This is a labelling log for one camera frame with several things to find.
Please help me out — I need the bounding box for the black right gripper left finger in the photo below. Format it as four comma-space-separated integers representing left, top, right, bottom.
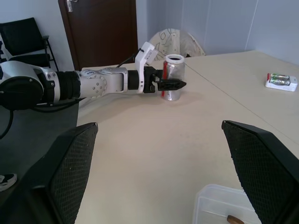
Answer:
0, 122, 99, 224

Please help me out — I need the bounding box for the black and white shoe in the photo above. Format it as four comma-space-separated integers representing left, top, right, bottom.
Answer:
0, 173, 18, 192

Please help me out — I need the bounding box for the silver door handle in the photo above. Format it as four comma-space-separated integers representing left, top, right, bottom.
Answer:
65, 0, 78, 12

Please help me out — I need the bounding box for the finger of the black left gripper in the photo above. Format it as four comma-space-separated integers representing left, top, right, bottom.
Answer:
157, 78, 187, 92

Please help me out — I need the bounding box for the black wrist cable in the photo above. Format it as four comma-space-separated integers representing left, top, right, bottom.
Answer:
116, 47, 144, 69

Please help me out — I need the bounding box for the small brown disc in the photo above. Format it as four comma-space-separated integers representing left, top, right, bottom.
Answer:
226, 215, 242, 224

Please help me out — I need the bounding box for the black folding chair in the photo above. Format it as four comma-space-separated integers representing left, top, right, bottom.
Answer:
0, 17, 59, 71

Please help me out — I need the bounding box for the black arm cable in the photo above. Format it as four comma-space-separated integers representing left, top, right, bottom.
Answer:
0, 97, 86, 140

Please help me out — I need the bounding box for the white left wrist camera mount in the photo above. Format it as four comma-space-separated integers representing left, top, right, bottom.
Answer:
135, 41, 160, 94

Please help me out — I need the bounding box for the clear plastic container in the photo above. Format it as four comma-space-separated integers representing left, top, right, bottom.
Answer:
193, 184, 263, 224

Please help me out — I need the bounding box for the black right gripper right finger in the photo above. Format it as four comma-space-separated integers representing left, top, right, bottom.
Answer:
221, 120, 299, 224

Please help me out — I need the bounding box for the white battery pack box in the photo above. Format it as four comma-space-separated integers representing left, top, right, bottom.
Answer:
264, 72, 299, 92

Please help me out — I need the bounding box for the brown wooden door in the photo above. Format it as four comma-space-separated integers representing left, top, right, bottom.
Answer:
57, 0, 139, 72

